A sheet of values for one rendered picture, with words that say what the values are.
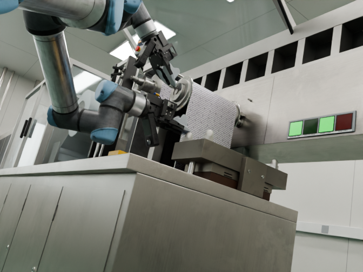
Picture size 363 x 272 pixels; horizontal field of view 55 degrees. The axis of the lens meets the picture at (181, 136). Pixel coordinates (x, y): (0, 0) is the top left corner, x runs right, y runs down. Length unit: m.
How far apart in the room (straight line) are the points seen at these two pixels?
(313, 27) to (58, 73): 0.98
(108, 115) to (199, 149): 0.29
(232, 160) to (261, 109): 0.41
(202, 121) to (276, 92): 0.34
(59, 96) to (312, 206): 3.36
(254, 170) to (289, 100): 0.36
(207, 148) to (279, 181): 0.34
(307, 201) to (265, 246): 2.97
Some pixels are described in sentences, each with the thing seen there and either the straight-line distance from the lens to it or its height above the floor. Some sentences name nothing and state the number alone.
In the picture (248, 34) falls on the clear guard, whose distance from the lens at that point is 1.75.
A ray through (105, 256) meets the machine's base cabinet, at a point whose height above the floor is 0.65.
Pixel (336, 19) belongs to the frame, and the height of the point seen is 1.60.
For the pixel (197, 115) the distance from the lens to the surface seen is 1.30.
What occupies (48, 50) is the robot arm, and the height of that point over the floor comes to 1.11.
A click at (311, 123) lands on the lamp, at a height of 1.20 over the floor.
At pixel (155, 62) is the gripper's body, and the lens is 1.34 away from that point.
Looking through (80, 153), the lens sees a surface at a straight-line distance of 2.17.
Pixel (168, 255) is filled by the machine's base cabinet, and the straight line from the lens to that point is 0.92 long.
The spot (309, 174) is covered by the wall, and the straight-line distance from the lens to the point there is 4.16.
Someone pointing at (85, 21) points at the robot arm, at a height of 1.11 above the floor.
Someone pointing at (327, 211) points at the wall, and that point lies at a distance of 3.95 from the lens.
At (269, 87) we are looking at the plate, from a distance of 1.50.
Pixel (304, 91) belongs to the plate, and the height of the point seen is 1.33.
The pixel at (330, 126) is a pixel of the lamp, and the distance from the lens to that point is 1.24.
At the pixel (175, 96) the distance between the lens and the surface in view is 1.33.
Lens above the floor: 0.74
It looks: 16 degrees up
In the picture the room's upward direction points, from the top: 13 degrees clockwise
